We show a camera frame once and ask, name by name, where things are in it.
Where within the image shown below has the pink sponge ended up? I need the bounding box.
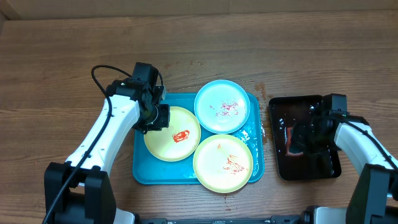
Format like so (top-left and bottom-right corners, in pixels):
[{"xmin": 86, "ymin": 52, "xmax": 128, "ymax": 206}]
[{"xmin": 285, "ymin": 127, "xmax": 303, "ymax": 157}]

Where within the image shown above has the yellow plate with red stain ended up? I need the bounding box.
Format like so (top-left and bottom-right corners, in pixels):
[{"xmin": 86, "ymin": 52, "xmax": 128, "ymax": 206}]
[{"xmin": 144, "ymin": 106, "xmax": 201, "ymax": 162}]

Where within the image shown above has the light blue plate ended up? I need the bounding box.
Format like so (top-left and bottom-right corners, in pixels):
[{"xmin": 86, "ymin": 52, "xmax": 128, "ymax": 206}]
[{"xmin": 193, "ymin": 80, "xmax": 251, "ymax": 134}]

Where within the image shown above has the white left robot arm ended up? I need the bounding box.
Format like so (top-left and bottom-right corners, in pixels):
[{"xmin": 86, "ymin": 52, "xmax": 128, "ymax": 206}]
[{"xmin": 43, "ymin": 62, "xmax": 170, "ymax": 223}]

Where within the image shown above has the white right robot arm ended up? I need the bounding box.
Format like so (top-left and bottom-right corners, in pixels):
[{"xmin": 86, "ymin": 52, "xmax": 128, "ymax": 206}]
[{"xmin": 290, "ymin": 94, "xmax": 397, "ymax": 223}]

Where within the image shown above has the black water tray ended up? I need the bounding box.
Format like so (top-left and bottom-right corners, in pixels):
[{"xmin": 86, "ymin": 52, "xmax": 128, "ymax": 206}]
[{"xmin": 269, "ymin": 95, "xmax": 341, "ymax": 180}]

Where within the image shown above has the teal plastic tray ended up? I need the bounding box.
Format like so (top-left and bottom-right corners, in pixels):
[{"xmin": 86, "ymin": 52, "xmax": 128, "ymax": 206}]
[{"xmin": 132, "ymin": 94, "xmax": 265, "ymax": 185}]

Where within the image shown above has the yellow plate front of tray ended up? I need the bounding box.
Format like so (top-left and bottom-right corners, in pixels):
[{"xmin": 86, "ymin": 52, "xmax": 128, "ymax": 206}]
[{"xmin": 193, "ymin": 134, "xmax": 254, "ymax": 194}]

